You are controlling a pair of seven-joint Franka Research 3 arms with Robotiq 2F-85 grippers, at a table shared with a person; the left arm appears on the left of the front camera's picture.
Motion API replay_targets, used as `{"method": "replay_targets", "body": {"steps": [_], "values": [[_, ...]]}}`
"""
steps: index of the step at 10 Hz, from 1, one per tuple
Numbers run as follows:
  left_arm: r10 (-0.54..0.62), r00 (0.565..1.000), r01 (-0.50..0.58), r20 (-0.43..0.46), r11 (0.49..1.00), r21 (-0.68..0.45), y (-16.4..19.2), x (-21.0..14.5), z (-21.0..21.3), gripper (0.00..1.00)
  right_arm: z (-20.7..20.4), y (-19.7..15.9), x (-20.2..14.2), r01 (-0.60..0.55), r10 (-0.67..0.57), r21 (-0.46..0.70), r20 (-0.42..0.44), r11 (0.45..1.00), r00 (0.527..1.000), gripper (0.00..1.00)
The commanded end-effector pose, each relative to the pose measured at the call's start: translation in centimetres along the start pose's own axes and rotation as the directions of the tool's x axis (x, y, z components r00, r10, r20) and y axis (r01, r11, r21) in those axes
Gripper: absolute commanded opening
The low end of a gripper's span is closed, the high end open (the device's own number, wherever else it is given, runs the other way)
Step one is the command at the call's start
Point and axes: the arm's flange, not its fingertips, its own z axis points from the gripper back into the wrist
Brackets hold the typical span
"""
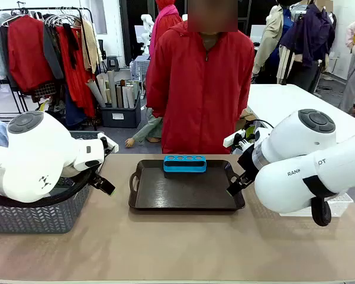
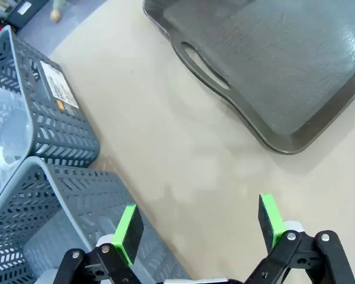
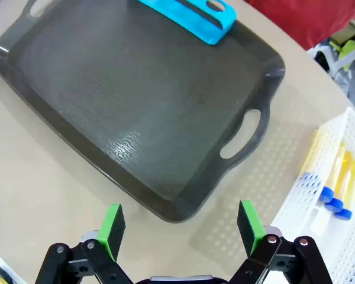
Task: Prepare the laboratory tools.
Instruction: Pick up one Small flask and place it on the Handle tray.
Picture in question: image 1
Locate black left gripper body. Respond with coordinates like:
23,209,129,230
96,146,120,176

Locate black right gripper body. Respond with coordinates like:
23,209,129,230
237,144,260,186

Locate grey basket with red label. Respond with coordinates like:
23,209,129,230
67,131,107,141

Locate green chair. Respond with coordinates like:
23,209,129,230
244,122,257,140

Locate dark grey storage bin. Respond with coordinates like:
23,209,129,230
99,94,142,128

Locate mannequin arm in grey sleeve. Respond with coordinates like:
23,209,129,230
124,108,163,148

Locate cardboard box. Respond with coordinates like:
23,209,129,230
239,109,255,131

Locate dark brown serving tray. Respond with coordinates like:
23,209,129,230
128,159,246,211

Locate dark blue jeans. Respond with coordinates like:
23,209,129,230
63,85,86,130

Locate blue test tube rack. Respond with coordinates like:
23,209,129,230
163,154,207,180

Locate brown capped paper roll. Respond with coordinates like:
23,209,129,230
115,84,124,109

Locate white paper roll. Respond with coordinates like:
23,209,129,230
126,84,135,109

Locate tilted grey paper roll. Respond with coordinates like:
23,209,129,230
86,79,107,108

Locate tall grey paper roll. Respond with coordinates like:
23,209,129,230
107,69,118,109

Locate white table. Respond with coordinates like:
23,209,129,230
247,84,355,143

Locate cream paper roll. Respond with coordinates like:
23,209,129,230
96,72,112,104

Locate large grey plastic basket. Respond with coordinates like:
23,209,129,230
0,174,92,234

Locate person in red jacket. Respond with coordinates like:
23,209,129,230
144,0,255,154

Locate red hanging dress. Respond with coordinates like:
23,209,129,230
56,25,97,118

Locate plaid skirt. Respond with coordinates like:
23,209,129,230
32,81,66,103

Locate blue checked cloth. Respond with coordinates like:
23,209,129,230
129,54,151,91

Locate black stool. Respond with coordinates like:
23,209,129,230
106,55,121,72

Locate white plastic basket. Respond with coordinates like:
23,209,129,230
279,191,354,218

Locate beige hanging garment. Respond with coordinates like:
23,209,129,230
81,19,103,75

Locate dark grey hanging garment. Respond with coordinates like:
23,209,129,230
43,22,65,80

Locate black hanging scarf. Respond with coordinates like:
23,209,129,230
62,22,80,70

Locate mannequin in beige coat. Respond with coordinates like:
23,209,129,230
252,4,295,85

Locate red hanging jacket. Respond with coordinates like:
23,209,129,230
7,14,56,94

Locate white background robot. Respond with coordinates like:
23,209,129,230
140,13,156,56

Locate mannequin in pink scarf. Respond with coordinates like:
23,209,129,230
149,0,184,57

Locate black metal clothes rack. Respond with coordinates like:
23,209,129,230
0,6,99,131

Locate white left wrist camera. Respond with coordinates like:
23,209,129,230
97,132,120,152

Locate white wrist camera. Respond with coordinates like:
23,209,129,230
97,132,120,152
223,131,257,150

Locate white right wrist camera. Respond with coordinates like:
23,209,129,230
223,131,257,150

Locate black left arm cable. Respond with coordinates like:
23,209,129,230
0,165,97,209

